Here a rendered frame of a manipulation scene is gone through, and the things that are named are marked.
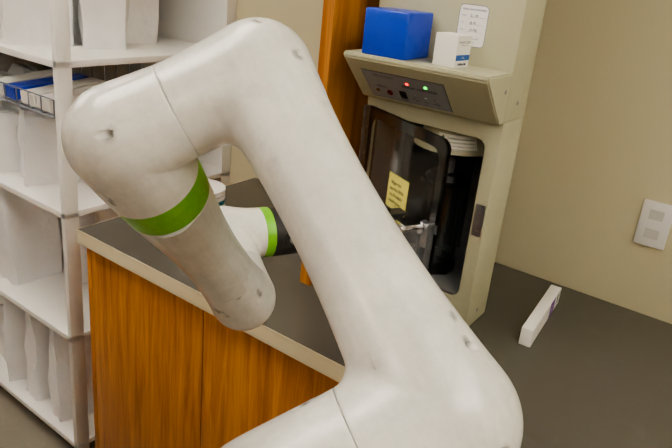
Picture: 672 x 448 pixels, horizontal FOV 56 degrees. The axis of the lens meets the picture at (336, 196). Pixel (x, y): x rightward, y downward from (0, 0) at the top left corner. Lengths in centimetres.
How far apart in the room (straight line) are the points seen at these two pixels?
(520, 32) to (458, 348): 83
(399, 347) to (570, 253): 128
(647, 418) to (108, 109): 109
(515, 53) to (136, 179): 80
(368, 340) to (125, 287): 129
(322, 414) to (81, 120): 38
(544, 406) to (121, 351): 115
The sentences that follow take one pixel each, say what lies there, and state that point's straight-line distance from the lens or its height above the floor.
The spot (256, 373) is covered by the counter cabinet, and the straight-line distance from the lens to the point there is 150.
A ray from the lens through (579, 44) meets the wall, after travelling 168.
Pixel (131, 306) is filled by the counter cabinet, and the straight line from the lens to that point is 179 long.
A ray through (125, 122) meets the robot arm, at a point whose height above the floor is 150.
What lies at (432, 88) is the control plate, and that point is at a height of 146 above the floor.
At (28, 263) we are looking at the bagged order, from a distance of 251.
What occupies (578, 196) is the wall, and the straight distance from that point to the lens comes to 173.
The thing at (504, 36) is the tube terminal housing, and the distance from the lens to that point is 128.
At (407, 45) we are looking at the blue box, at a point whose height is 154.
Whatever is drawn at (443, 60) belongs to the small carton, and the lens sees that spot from 124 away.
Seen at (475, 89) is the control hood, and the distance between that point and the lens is 120.
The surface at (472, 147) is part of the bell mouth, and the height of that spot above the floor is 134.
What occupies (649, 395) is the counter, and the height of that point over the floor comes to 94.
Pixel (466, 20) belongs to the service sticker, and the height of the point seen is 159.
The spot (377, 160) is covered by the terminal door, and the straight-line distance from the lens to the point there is 138.
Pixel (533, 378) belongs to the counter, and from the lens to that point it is 136.
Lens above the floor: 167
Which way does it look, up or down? 20 degrees down
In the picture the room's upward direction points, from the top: 6 degrees clockwise
